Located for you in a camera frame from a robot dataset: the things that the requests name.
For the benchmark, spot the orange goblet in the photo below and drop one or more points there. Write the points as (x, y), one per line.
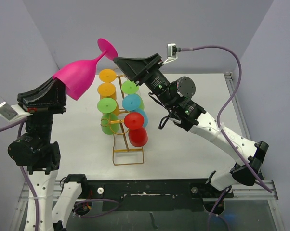
(107, 75)
(107, 90)

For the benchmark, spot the green goblet front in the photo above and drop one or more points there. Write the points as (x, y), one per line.
(107, 106)

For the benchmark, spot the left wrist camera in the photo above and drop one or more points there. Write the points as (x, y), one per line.
(12, 113)

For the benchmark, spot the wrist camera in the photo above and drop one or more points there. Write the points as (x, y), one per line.
(172, 51)
(12, 113)

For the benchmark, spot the red goblet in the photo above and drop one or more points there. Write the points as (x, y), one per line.
(134, 122)

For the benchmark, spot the light green goblet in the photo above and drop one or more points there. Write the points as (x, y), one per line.
(129, 87)

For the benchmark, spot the gold wire glass rack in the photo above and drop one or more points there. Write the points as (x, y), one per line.
(120, 143)

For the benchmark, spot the cyan goblet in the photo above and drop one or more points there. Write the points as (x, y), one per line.
(134, 103)

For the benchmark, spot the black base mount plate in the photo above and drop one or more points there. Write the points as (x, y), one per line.
(151, 195)

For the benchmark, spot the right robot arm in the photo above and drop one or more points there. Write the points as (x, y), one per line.
(176, 98)

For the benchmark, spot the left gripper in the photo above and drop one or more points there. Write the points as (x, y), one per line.
(53, 92)

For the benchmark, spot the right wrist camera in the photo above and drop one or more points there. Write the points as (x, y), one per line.
(172, 51)

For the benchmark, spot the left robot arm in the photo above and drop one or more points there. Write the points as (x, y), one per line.
(35, 151)

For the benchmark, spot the magenta goblet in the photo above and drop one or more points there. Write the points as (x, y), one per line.
(79, 75)

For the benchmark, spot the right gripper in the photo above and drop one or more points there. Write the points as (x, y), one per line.
(136, 68)

